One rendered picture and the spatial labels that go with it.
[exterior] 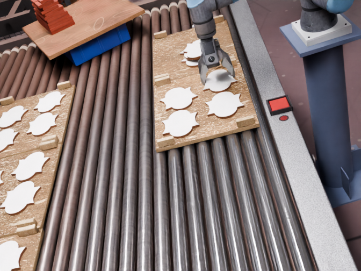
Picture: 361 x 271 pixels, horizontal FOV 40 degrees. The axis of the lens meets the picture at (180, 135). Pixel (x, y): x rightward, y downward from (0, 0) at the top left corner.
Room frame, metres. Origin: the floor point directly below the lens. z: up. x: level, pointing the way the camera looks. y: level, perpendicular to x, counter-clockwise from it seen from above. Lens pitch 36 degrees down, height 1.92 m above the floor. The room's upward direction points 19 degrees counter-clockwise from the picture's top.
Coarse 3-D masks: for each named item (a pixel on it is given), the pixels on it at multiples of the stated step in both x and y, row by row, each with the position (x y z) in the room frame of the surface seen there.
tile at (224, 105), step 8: (216, 96) 1.49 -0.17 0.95; (224, 96) 1.47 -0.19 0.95; (232, 96) 1.46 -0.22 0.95; (240, 96) 1.45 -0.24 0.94; (208, 104) 1.46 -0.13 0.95; (216, 104) 1.44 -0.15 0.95; (224, 104) 1.43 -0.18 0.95; (232, 104) 1.41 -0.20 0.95; (240, 104) 1.39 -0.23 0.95; (208, 112) 1.41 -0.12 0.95; (216, 112) 1.40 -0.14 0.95; (224, 112) 1.38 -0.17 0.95; (232, 112) 1.37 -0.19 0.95
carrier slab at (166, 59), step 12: (216, 24) 2.07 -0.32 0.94; (168, 36) 2.11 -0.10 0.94; (180, 36) 2.07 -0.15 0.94; (192, 36) 2.03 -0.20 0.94; (216, 36) 1.96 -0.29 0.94; (228, 36) 1.92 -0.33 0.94; (156, 48) 2.03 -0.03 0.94; (168, 48) 2.00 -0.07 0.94; (180, 48) 1.96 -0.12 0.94; (228, 48) 1.82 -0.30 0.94; (156, 60) 1.93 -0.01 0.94; (168, 60) 1.89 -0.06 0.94; (180, 60) 1.85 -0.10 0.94; (156, 72) 1.83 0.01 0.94; (168, 72) 1.79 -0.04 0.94; (180, 72) 1.76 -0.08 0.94; (192, 72) 1.73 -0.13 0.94
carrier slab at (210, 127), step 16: (240, 64) 1.67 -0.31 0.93; (176, 80) 1.71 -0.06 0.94; (192, 80) 1.67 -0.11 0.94; (240, 80) 1.56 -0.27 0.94; (160, 96) 1.63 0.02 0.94; (208, 96) 1.52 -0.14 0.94; (160, 112) 1.53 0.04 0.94; (192, 112) 1.46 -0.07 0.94; (240, 112) 1.36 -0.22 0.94; (160, 128) 1.43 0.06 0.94; (208, 128) 1.34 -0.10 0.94; (224, 128) 1.31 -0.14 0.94; (240, 128) 1.28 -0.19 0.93; (176, 144) 1.32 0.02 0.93
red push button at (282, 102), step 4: (276, 100) 1.37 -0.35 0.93; (280, 100) 1.37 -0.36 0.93; (284, 100) 1.36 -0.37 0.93; (272, 104) 1.36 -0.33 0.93; (276, 104) 1.35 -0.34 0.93; (280, 104) 1.34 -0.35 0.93; (284, 104) 1.34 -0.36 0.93; (288, 104) 1.33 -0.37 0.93; (272, 108) 1.34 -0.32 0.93; (276, 108) 1.33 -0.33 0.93; (280, 108) 1.32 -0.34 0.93
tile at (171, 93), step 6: (174, 90) 1.62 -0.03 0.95; (180, 90) 1.61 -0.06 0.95; (186, 90) 1.60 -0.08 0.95; (168, 96) 1.60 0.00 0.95; (174, 96) 1.58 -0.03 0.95; (180, 96) 1.57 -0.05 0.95; (186, 96) 1.56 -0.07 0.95; (192, 96) 1.54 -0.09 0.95; (162, 102) 1.58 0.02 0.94; (168, 102) 1.56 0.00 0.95; (174, 102) 1.55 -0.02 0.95; (180, 102) 1.53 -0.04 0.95; (186, 102) 1.52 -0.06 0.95; (192, 102) 1.52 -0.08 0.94; (168, 108) 1.52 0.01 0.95; (174, 108) 1.51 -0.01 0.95; (180, 108) 1.49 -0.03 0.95; (186, 108) 1.49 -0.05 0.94
